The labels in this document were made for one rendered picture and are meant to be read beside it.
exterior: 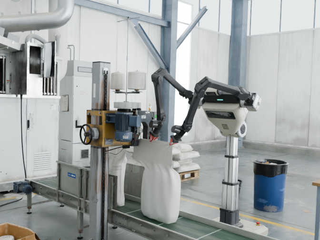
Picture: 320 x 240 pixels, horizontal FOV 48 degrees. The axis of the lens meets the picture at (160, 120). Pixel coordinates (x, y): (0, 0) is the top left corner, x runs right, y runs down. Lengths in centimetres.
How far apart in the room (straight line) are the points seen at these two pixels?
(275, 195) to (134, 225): 240
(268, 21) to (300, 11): 98
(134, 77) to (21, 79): 257
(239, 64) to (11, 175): 817
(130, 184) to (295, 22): 855
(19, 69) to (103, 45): 316
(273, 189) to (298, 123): 627
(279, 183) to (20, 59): 391
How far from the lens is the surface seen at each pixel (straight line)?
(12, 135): 573
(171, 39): 926
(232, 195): 350
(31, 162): 592
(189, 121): 297
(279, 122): 1144
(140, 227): 325
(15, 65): 558
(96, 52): 813
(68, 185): 407
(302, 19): 1149
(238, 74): 1188
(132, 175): 402
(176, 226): 319
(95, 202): 329
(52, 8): 661
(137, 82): 312
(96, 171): 323
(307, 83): 1115
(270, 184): 508
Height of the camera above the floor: 144
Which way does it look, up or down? 3 degrees down
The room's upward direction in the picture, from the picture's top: 2 degrees clockwise
